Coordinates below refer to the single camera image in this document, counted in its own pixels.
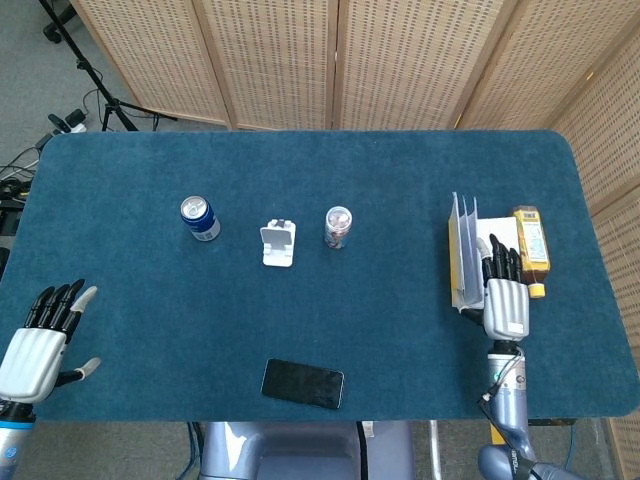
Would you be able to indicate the white notebook yellow cover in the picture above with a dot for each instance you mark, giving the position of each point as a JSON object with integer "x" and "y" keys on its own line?
{"x": 465, "y": 260}

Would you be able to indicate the clear jar with snacks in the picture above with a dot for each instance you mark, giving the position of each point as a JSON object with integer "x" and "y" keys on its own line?
{"x": 338, "y": 227}

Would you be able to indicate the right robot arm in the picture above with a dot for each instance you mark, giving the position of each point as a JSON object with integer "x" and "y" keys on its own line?
{"x": 510, "y": 415}

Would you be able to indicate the black smartphone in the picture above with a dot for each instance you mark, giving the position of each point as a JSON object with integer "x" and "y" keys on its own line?
{"x": 302, "y": 383}

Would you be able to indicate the blue soda can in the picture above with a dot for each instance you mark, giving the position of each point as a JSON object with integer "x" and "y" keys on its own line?
{"x": 200, "y": 220}

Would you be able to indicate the amber tea bottle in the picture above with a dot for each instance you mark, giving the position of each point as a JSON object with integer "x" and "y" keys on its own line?
{"x": 534, "y": 245}

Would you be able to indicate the robot torso base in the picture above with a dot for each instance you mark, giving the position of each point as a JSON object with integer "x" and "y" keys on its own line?
{"x": 305, "y": 450}

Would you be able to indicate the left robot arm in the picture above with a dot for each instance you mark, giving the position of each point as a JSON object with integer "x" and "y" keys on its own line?
{"x": 12, "y": 440}

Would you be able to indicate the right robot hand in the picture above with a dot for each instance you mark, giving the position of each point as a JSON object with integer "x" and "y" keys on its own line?
{"x": 505, "y": 302}

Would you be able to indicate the blue table mat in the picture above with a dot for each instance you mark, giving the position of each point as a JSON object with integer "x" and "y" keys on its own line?
{"x": 310, "y": 310}

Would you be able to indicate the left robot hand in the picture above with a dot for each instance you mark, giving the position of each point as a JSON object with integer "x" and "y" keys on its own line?
{"x": 35, "y": 360}

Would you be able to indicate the black tripod stand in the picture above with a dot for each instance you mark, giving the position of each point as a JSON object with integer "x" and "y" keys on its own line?
{"x": 95, "y": 75}

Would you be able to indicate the white power strip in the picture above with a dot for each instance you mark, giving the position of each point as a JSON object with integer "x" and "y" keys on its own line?
{"x": 75, "y": 120}

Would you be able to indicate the white phone stand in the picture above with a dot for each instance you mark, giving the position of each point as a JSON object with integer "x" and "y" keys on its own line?
{"x": 277, "y": 245}

